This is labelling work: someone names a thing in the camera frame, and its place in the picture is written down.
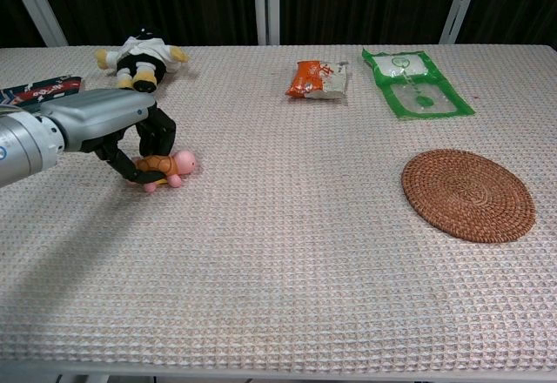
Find orange white snack packet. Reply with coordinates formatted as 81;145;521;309
285;59;351;103

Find green clear plastic package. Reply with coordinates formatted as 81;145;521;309
361;47;476;120

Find pink turtle toy brown shell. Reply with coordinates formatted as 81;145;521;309
133;149;198;193

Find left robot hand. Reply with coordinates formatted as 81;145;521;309
37;88;178;185

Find beige waffle table cloth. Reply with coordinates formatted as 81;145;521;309
0;44;557;378

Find dark blue red printed box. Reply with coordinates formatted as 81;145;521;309
0;75;84;106

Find round woven rattan coaster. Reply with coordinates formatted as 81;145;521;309
400;148;537;243

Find black white plush doll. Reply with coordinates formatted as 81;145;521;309
95;27;190;94

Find white metal frame post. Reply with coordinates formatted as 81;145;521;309
252;0;282;46
438;0;485;45
3;0;70;47

